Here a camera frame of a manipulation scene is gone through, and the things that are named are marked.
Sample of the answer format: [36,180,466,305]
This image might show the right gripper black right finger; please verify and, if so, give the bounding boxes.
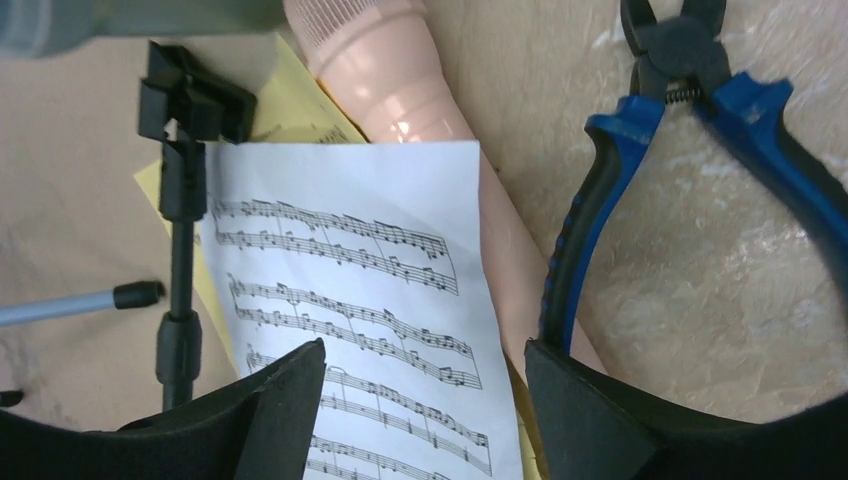
[525,340,847,479]

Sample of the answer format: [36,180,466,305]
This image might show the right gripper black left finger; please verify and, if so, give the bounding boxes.
[1,339,325,479]

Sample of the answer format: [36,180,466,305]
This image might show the white sheet music page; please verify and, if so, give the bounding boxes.
[200,141,523,479]

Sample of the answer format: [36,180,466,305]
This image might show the light blue music stand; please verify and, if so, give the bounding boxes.
[1,281,165,327]

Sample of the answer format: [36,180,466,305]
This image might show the yellow sheet music page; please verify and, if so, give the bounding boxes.
[133,33,546,480]

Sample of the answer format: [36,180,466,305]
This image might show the black microphone desk stand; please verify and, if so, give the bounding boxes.
[137,41,258,410]

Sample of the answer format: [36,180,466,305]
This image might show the blue black pliers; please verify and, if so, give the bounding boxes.
[573,1,847,363]

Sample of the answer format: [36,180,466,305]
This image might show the clear plastic storage box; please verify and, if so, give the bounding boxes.
[1,0,286,58]

